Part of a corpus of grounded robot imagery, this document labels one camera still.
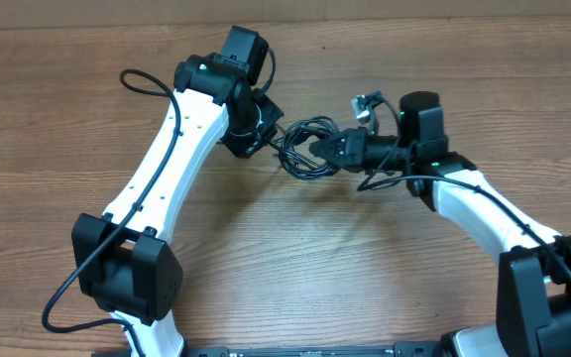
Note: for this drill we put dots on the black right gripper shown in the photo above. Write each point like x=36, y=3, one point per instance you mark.
x=352, y=156

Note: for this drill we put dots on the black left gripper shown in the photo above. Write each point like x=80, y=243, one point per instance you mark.
x=245, y=147

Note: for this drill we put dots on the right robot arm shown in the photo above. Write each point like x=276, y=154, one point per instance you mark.
x=533, y=311

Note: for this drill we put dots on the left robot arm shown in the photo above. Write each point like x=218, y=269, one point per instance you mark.
x=123, y=257

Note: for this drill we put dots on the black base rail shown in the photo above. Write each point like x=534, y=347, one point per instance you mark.
x=310, y=352

